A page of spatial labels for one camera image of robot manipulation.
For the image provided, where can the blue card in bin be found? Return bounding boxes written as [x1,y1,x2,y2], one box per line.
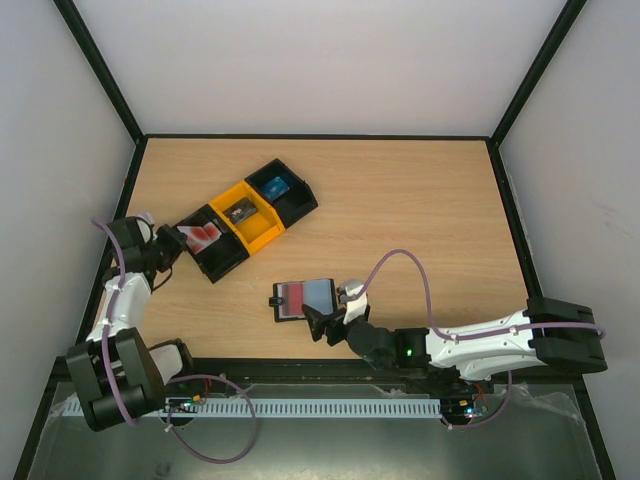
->
[260,176,290,202]

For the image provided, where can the black bin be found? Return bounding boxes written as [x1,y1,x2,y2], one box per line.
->
[245,158,318,229]
[173,204,249,283]

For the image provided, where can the black cage frame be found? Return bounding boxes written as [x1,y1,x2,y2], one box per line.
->
[12,0,617,480]

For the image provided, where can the black bin right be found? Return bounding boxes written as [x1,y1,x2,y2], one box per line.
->
[245,158,318,229]

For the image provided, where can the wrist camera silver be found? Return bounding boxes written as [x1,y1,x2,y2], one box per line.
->
[134,212,154,243]
[337,279,369,325]

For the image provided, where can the black leather card holder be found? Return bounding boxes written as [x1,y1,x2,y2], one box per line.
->
[268,278,337,323]

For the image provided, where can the black bin left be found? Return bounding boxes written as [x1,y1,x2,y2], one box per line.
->
[173,204,249,283]

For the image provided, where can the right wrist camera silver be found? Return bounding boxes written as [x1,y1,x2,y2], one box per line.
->
[337,279,369,325]

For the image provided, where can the yellow bin middle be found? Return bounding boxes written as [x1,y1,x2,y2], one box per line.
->
[209,181,285,256]

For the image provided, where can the red white card in bin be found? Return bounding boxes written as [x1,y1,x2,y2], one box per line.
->
[187,224,221,254]

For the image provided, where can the black card in bin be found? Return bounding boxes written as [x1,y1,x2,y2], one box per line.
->
[224,197,258,225]

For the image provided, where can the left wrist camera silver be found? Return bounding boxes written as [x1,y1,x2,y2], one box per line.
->
[134,212,154,243]

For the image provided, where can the grey slotted cable duct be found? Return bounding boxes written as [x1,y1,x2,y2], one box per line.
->
[175,398,441,419]

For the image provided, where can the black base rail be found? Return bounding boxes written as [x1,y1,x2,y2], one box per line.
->
[47,356,586,392]

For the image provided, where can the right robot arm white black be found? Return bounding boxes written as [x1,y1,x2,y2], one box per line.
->
[301,297,607,392]

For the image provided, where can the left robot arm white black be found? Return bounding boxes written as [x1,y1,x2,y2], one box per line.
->
[65,212,193,432]

